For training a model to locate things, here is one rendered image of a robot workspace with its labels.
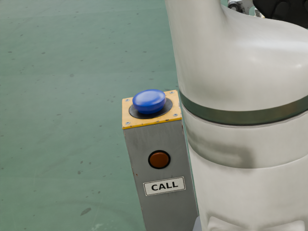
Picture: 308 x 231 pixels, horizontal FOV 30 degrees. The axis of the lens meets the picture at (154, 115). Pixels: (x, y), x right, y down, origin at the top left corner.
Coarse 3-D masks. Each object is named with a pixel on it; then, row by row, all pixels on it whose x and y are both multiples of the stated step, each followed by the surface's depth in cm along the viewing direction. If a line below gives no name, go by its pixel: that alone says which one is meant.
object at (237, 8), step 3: (228, 0) 60; (231, 3) 58; (234, 3) 58; (237, 3) 59; (228, 6) 58; (231, 6) 58; (234, 6) 58; (237, 6) 58; (234, 9) 58; (237, 9) 59; (240, 12) 59
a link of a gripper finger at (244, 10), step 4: (232, 0) 59; (236, 0) 59; (240, 0) 59; (244, 0) 59; (248, 0) 59; (252, 0) 59; (240, 4) 59; (244, 4) 59; (248, 4) 59; (252, 4) 59; (240, 8) 59; (244, 8) 59; (248, 8) 59; (244, 12) 59; (248, 12) 59
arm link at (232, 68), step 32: (192, 0) 29; (192, 32) 30; (224, 32) 30; (256, 32) 33; (288, 32) 35; (192, 64) 31; (224, 64) 30; (256, 64) 31; (288, 64) 32; (192, 96) 34; (224, 96) 32; (256, 96) 32; (288, 96) 32
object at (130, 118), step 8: (168, 96) 71; (176, 96) 70; (128, 104) 70; (168, 104) 69; (176, 104) 68; (128, 112) 69; (136, 112) 68; (160, 112) 67; (168, 112) 67; (176, 112) 67; (128, 120) 67; (136, 120) 67; (144, 120) 66; (152, 120) 66; (160, 120) 66; (168, 120) 66
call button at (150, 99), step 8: (136, 96) 69; (144, 96) 68; (152, 96) 68; (160, 96) 68; (136, 104) 67; (144, 104) 67; (152, 104) 67; (160, 104) 67; (144, 112) 68; (152, 112) 67
